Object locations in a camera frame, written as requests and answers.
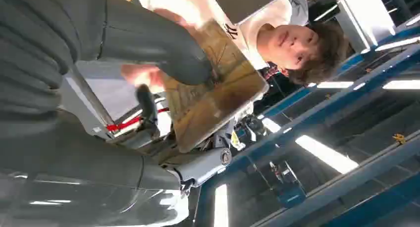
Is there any white column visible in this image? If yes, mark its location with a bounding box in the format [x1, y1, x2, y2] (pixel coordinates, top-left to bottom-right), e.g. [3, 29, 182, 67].
[333, 0, 396, 53]

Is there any grey laptop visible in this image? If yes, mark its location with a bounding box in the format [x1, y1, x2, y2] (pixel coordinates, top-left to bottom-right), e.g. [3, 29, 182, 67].
[208, 0, 293, 25]

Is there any ceiling light panel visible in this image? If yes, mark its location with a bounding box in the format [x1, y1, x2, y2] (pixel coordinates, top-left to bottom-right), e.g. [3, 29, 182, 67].
[375, 36, 420, 53]
[316, 81, 355, 90]
[382, 79, 420, 91]
[213, 184, 230, 227]
[295, 135, 360, 174]

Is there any red cord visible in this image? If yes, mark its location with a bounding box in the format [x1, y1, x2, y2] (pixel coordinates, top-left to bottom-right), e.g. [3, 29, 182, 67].
[106, 107, 170, 133]

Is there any person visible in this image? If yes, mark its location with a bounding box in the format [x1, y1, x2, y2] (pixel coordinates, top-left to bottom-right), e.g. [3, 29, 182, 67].
[120, 0, 350, 94]

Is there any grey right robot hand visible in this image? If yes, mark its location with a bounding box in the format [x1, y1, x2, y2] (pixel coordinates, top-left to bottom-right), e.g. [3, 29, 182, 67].
[0, 0, 233, 227]

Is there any person's left hand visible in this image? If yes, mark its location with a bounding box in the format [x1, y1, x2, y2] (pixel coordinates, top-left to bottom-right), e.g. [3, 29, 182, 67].
[120, 63, 165, 94]

